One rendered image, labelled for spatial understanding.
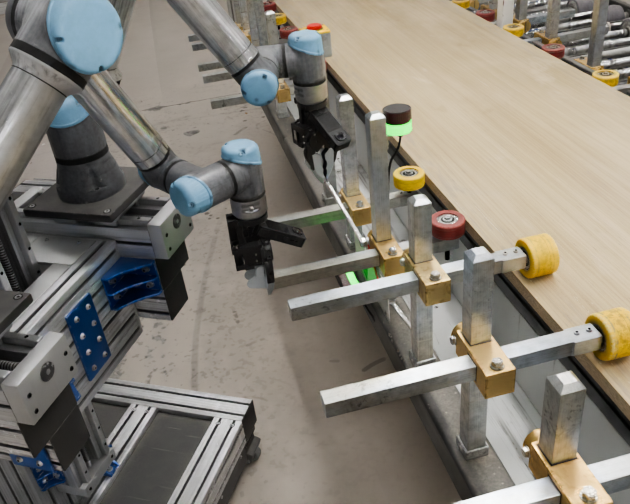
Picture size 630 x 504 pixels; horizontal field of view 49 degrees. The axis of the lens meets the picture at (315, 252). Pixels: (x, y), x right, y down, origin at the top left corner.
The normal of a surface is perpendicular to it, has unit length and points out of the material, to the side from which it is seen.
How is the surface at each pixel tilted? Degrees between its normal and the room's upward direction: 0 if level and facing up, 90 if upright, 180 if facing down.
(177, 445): 0
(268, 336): 0
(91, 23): 85
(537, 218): 0
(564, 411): 90
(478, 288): 90
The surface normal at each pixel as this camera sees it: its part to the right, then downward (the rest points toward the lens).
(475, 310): 0.24, 0.51
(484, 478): -0.10, -0.83
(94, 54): 0.76, 0.22
